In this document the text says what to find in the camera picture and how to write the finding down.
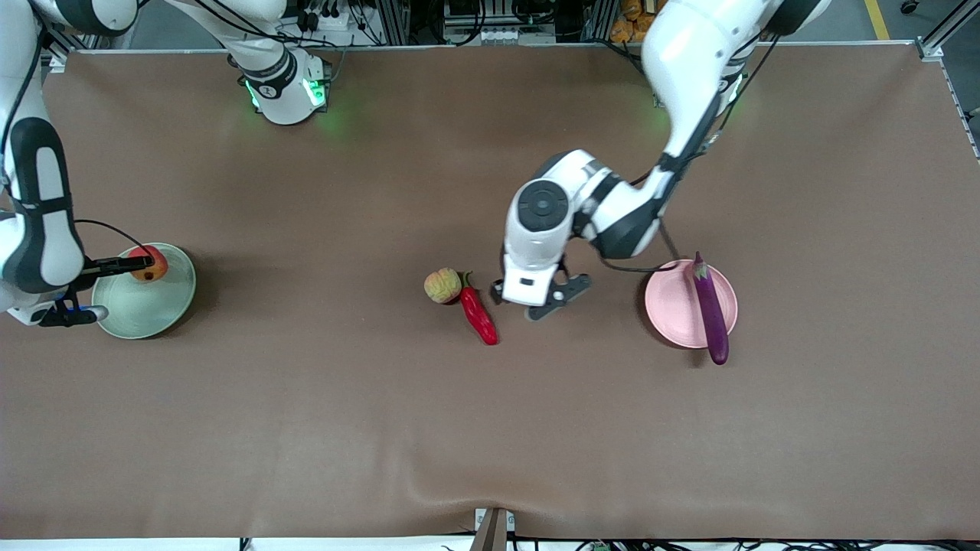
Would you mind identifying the red chili pepper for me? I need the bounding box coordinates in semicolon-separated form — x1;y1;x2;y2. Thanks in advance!
458;270;499;346

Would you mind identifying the red pomegranate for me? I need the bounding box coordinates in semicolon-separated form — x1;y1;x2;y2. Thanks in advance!
125;244;170;283

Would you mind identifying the yellow pink peach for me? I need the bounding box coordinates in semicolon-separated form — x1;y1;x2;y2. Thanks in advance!
423;267;463;305

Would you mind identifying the purple eggplant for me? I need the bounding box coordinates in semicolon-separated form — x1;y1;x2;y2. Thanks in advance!
692;251;730;366

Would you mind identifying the light green round plate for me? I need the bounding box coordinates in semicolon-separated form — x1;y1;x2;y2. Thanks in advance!
91;243;198;341

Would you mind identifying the brown table mat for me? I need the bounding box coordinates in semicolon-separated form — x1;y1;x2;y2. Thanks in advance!
0;42;980;540

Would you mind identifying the pink round plate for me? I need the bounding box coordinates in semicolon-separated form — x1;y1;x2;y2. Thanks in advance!
644;259;739;350

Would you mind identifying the pile of orange toy food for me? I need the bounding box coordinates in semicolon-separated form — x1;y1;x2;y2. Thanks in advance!
610;0;659;44

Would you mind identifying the white power strip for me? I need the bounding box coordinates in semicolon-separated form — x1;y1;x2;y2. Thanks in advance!
302;6;353;33

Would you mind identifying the aluminium frame post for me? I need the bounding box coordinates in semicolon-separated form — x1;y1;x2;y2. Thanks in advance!
34;31;116;73
915;0;980;62

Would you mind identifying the metal table edge bracket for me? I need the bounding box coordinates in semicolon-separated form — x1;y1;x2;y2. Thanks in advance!
473;507;517;551

